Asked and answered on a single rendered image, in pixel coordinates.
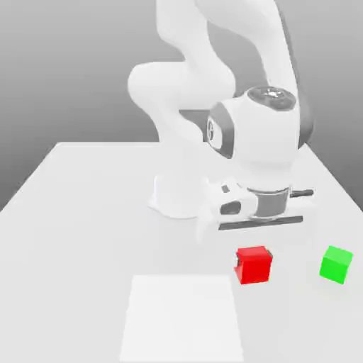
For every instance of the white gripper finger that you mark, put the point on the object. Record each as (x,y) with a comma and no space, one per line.
(270,254)
(238,259)

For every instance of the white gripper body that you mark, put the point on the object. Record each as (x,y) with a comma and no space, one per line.
(259,224)

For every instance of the small red cube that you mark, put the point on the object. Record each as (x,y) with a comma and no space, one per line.
(254,266)

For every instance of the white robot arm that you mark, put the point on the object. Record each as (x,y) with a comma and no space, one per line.
(263,133)

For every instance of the small green cube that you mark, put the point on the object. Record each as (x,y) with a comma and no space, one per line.
(335,266)

